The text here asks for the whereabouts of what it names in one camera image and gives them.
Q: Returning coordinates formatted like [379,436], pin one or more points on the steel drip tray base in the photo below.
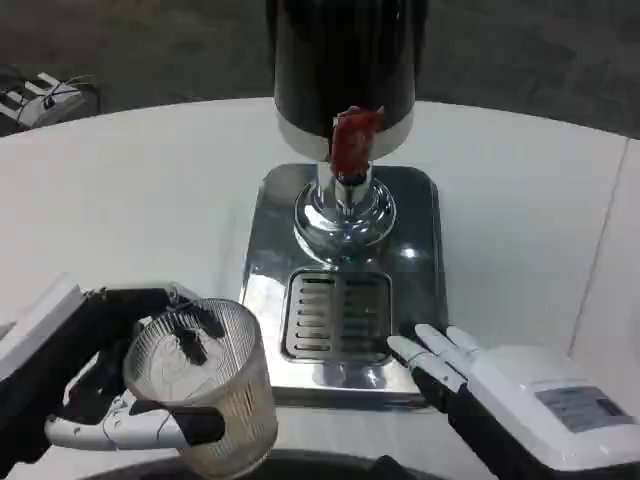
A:
[420,225]

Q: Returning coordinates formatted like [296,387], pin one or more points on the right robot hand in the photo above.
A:
[515,395]

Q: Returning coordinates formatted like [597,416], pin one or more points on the white grey power strip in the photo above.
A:
[45,102]

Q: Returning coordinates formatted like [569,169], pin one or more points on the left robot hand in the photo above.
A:
[100,330]

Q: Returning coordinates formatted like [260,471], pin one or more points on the black drink dispenser chrome stand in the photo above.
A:
[345,55]

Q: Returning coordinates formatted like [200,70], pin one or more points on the clear ribbed glass cup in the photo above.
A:
[235,400]

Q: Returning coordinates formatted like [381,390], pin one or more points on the slotted steel drip grid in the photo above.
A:
[335,320]

